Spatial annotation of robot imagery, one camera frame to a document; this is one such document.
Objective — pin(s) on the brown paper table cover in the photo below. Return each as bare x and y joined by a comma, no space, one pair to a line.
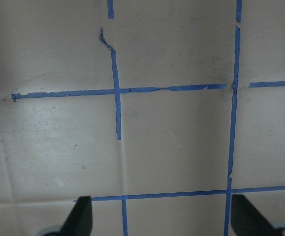
160,110

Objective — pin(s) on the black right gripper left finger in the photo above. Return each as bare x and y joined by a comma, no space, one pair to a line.
80,220

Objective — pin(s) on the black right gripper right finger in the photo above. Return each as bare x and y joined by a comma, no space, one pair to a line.
246,220

